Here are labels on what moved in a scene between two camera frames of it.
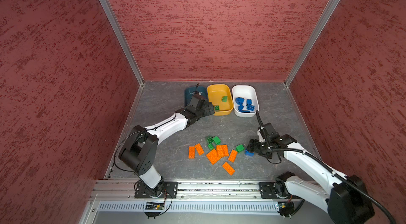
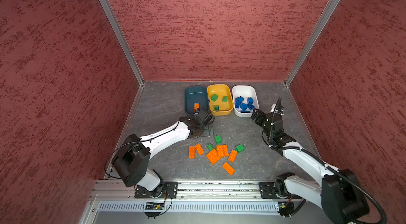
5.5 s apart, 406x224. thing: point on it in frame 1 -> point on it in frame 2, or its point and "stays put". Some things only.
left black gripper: [206, 111] -> [206, 132]
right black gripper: [253, 147] -> [262, 115]
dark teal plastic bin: [190, 90] stays put
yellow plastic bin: [220, 95] stays put
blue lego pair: [239, 101] stays put
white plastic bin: [245, 100] stays put
